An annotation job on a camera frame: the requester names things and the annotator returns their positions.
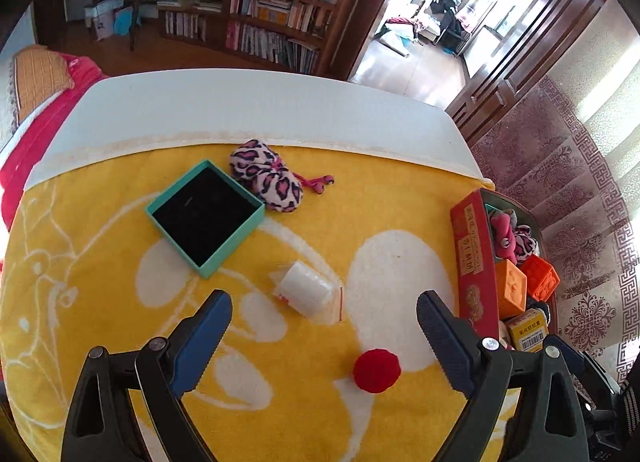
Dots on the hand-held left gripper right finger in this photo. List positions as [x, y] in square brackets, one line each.
[445, 342]

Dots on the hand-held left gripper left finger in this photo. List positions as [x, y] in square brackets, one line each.
[200, 342]

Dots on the yellow carton box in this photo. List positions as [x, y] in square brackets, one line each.
[527, 334]

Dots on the red rectangular box container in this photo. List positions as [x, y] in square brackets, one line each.
[470, 262]

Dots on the orange ribbed soft cube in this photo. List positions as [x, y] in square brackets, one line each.
[511, 287]

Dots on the grey and black sock bundle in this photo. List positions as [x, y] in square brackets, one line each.
[544, 313]

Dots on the red-orange heart-studded soft cube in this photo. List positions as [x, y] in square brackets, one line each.
[540, 277]

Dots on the white roll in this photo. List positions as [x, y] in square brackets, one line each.
[305, 289]

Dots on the red knitted ball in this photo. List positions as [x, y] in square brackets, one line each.
[377, 372]

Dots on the yellow and white blanket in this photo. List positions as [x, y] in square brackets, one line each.
[125, 267]

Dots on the teal box with black lining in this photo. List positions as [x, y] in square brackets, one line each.
[200, 217]

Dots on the mauve patterned fabric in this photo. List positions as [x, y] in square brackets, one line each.
[575, 192]

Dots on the red fleece cloth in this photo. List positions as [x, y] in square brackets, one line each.
[35, 142]

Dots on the dark wooden door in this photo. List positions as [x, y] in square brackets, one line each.
[525, 57]

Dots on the orange quilted pillow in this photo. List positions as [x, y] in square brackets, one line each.
[40, 73]

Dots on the blue paper bag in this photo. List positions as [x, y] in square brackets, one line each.
[124, 21]

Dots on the white paper bag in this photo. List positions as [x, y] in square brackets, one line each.
[104, 24]

